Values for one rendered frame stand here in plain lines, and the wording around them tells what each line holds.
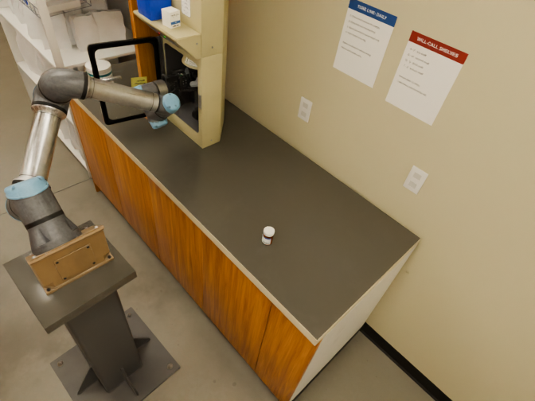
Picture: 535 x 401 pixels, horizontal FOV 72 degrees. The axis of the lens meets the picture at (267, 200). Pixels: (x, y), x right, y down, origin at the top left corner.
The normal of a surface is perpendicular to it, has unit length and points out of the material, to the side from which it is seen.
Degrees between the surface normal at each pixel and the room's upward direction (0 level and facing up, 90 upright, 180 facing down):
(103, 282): 0
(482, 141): 90
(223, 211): 0
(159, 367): 0
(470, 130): 90
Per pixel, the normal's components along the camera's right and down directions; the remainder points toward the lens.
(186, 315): 0.12, -0.69
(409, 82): -0.72, 0.44
